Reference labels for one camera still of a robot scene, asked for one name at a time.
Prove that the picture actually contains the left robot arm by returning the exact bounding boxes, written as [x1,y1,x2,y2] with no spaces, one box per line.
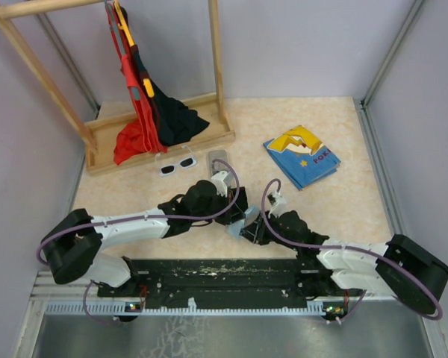
[37,180,249,296]

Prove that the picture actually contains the grey glasses case green lining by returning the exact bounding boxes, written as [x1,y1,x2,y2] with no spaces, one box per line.
[207,149,229,178]

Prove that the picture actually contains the yellow clothes hanger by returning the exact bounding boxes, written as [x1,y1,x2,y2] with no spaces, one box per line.
[113,0,155,98]

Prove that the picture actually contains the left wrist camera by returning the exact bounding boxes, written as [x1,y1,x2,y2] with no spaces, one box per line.
[211,170,234,198]

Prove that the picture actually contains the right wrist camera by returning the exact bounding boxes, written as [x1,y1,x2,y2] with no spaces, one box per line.
[267,191,287,217]

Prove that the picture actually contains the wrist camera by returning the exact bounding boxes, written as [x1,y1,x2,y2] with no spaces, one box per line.
[267,191,287,217]
[211,170,234,198]

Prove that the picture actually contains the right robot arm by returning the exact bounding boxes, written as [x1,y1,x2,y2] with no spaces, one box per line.
[239,210,448,320]

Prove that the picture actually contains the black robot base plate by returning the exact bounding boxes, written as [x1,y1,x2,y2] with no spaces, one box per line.
[98,258,361,310]

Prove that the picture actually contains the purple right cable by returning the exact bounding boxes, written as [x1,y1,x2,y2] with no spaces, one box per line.
[260,178,444,324]

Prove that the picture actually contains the white sunglasses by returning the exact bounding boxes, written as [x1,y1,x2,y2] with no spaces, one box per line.
[158,144,197,177]

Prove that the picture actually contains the wooden clothes rack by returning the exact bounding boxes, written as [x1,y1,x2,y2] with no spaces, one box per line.
[0,1,235,175]

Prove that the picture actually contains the black glasses case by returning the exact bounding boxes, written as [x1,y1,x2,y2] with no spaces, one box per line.
[228,186,249,211]

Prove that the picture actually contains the light blue lens cloth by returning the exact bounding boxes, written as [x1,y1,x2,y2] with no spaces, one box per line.
[227,205,260,239]

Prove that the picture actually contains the red hanging garment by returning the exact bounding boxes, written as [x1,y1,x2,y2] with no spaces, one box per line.
[105,3,169,154]

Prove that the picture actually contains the grey red clothes hanger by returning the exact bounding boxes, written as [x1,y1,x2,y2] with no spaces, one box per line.
[105,1,141,101]

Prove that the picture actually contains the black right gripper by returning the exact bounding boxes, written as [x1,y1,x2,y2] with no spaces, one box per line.
[238,210,300,251]

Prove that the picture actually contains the black hanging garment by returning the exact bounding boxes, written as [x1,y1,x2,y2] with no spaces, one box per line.
[133,51,211,147]

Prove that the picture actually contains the blue yellow folded cloth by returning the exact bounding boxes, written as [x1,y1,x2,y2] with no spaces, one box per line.
[263,125,340,190]

